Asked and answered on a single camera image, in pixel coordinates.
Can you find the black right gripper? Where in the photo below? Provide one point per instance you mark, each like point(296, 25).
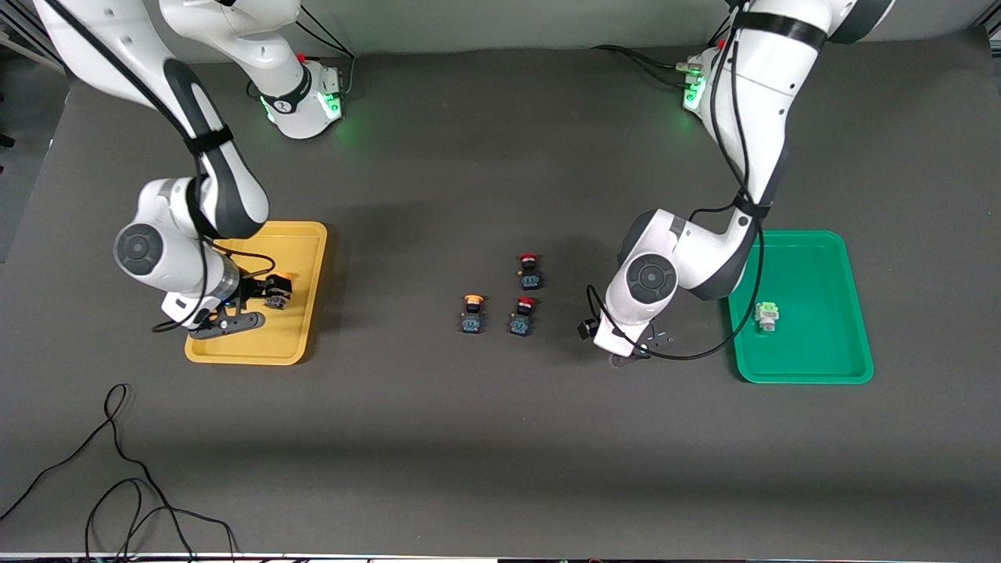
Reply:
point(252, 288)

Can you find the yellow pushbutton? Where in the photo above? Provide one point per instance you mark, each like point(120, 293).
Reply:
point(275, 299)
point(471, 320)

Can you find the white switch green tab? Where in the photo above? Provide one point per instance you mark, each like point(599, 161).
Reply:
point(767, 317)

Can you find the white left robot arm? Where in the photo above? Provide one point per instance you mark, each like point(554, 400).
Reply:
point(688, 258)

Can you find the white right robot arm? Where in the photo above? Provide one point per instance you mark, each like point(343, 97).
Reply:
point(156, 250)

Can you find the yellow plastic tray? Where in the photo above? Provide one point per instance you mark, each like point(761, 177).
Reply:
point(289, 336)

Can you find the red mushroom pushbutton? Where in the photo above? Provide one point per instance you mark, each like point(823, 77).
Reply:
point(530, 277)
point(522, 322)

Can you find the dark grey table mat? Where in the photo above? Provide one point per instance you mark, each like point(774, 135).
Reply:
point(500, 438)

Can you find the grey base connector box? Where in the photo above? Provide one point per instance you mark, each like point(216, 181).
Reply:
point(692, 74)
point(335, 78)

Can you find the green plastic tray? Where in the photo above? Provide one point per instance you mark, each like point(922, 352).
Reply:
point(821, 297)

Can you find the aluminium frame rail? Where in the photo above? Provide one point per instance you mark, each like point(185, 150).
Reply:
point(16, 31)

